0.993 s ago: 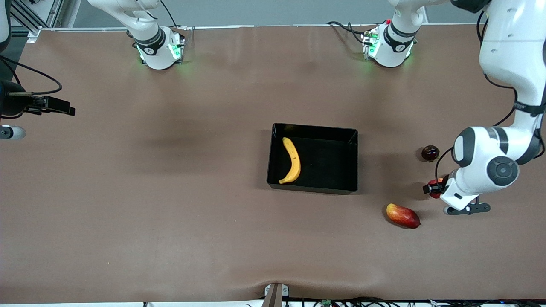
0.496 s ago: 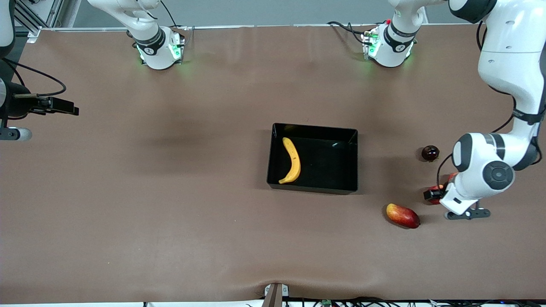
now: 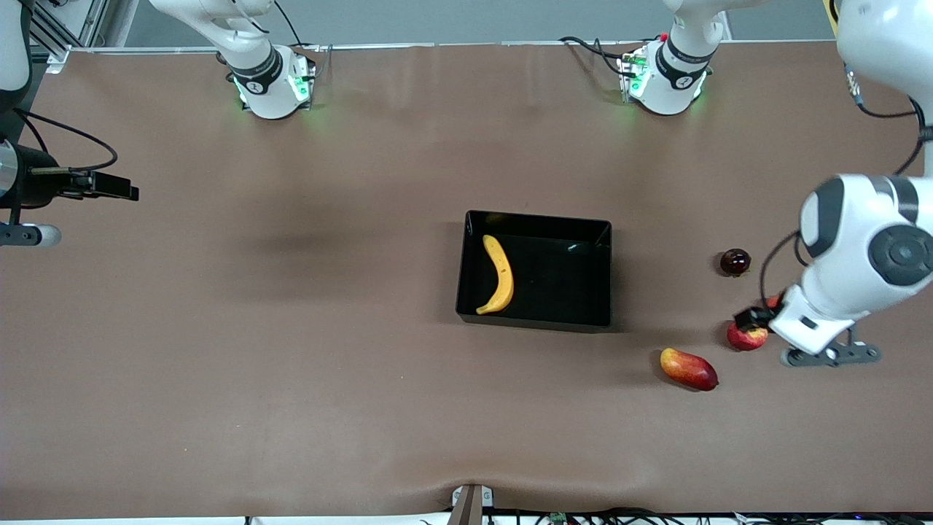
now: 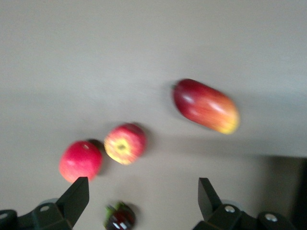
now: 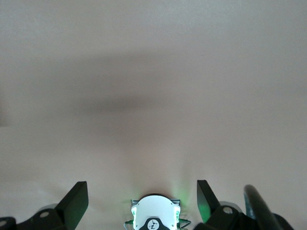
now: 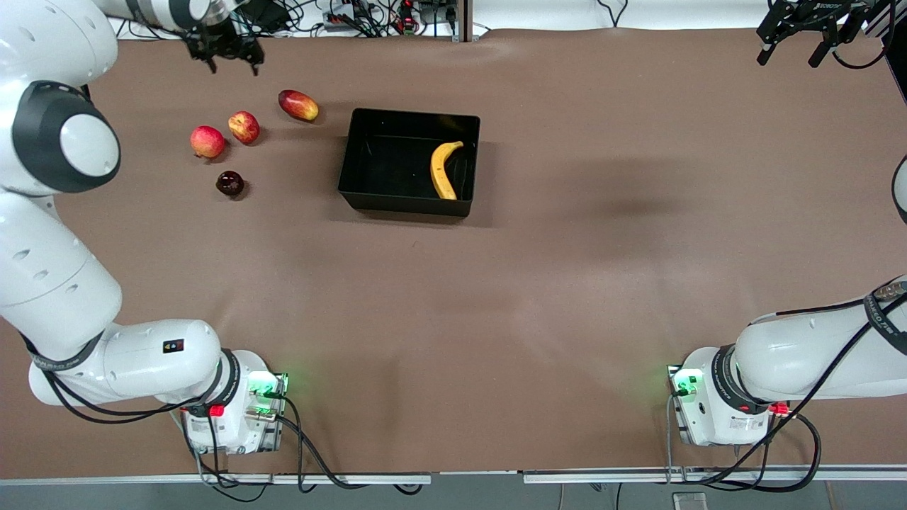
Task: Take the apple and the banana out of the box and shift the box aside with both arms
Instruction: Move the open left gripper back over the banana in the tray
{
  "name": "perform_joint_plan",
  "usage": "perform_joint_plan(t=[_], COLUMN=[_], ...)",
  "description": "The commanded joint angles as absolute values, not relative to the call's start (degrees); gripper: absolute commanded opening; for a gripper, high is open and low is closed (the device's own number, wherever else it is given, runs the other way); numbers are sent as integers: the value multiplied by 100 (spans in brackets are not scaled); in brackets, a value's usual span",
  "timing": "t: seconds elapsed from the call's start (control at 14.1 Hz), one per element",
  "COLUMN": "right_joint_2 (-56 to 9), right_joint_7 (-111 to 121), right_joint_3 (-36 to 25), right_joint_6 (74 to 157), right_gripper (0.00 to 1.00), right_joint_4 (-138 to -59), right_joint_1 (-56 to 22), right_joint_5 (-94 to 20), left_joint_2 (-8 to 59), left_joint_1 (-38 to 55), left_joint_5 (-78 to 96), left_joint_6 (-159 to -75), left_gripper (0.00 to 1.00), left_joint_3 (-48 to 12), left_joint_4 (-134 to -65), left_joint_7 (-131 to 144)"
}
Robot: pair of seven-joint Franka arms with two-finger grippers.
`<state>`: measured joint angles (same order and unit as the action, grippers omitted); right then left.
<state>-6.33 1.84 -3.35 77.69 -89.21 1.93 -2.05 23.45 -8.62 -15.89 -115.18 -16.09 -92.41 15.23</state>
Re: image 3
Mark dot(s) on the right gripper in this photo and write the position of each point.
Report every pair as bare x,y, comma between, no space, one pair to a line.
38,187

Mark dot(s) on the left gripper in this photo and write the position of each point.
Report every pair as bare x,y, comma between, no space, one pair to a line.
750,318

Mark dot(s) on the small red yellow striped apple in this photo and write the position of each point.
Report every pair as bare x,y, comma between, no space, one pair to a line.
747,339

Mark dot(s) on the yellow banana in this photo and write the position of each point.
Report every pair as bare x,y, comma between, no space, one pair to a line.
501,273

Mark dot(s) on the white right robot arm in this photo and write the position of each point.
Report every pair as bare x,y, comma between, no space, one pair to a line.
266,87

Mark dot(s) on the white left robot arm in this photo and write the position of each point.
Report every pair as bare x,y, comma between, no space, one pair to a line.
860,240

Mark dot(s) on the red pomegranate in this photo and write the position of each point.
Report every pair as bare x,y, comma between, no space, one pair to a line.
774,300

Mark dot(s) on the dark purple mangosteen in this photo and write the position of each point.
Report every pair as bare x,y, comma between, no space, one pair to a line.
735,262

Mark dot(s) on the red yellow mango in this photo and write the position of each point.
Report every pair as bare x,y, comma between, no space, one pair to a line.
689,369

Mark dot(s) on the black rectangular plastic tray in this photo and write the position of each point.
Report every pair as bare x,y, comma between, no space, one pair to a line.
554,292

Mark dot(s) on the yellow floor tape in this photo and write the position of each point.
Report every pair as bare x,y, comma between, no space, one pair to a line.
829,7

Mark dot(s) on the aluminium frame profile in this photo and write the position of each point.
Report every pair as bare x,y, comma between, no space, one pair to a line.
69,29

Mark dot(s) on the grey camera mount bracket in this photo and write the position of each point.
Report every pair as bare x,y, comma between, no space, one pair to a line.
470,507

